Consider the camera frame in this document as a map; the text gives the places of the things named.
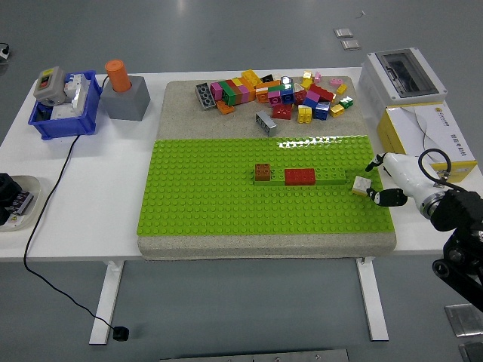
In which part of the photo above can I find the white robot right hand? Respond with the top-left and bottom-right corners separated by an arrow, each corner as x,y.
365,152 -> 441,207

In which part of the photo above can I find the long green toy brick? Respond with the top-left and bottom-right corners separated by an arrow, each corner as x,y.
252,167 -> 347,187

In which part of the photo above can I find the wide red toy brick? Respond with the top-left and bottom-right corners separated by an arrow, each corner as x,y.
284,167 -> 316,186

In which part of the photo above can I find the long red toy brick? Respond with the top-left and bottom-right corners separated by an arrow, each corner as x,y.
308,83 -> 337,103

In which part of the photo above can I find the brown toy brick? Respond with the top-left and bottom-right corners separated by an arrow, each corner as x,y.
254,163 -> 272,183

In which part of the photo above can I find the light grey toy brick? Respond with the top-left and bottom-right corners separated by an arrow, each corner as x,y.
254,110 -> 278,137

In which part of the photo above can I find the green studded baseplate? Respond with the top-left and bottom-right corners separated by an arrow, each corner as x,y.
136,135 -> 395,237

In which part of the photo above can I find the dark grey toy brick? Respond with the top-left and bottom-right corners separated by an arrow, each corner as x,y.
194,82 -> 217,112

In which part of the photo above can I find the yellow and white carton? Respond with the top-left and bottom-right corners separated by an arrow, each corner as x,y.
376,101 -> 478,182

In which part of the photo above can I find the white electrical distribution box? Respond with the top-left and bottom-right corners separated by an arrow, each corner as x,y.
357,47 -> 448,114

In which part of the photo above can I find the white table leg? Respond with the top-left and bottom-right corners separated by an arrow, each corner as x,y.
355,256 -> 389,342
88,259 -> 125,345

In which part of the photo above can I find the large metal floor plate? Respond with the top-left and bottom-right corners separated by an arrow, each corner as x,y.
444,302 -> 483,338
458,342 -> 483,362

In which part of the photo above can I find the grey-brown mat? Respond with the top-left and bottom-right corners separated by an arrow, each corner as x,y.
137,79 -> 398,261

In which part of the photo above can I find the long grey metal plate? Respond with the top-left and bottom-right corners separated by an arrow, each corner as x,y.
159,348 -> 350,362

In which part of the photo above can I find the grey block base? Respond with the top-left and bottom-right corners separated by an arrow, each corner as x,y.
99,75 -> 152,122

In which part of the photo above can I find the orange cylinder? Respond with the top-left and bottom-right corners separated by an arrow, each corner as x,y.
104,59 -> 132,93

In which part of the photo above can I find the white circuit breaker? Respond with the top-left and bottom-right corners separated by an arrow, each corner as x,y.
51,73 -> 91,121

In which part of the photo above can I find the blue plastic bin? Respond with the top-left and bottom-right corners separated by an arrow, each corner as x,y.
28,69 -> 103,141

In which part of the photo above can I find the dark terminal module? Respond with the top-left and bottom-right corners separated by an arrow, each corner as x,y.
9,190 -> 35,216

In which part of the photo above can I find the black device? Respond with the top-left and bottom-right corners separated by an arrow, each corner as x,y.
0,172 -> 23,226

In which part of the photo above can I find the black power cable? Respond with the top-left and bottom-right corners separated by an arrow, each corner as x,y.
23,133 -> 116,330

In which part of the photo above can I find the grey switch box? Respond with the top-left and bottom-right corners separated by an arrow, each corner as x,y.
32,66 -> 71,106

